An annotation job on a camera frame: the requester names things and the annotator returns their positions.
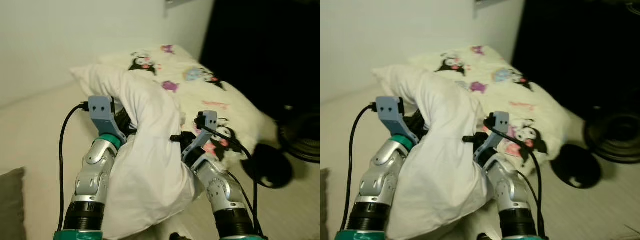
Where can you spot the grey cushion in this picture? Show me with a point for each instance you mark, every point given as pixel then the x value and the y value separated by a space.
pixel 324 210
pixel 12 210

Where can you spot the cream cartoon print blanket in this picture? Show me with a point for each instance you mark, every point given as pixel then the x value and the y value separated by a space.
pixel 200 95
pixel 510 90

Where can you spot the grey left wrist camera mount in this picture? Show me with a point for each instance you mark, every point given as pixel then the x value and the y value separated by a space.
pixel 102 112
pixel 390 112

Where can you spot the cream bed sheet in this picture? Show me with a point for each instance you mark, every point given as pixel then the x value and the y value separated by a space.
pixel 340 130
pixel 30 130

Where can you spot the white pillow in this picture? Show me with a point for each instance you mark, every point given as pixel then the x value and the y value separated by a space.
pixel 440 170
pixel 145 170

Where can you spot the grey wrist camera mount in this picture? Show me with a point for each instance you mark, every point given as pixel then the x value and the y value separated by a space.
pixel 102 112
pixel 207 122
pixel 500 122
pixel 390 112

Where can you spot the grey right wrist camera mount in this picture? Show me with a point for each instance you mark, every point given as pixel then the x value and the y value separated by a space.
pixel 207 122
pixel 500 122

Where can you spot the black floor fan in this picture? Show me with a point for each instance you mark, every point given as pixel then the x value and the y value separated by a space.
pixel 615 135
pixel 300 140

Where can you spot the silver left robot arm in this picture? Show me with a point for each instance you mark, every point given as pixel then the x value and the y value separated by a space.
pixel 377 172
pixel 92 170

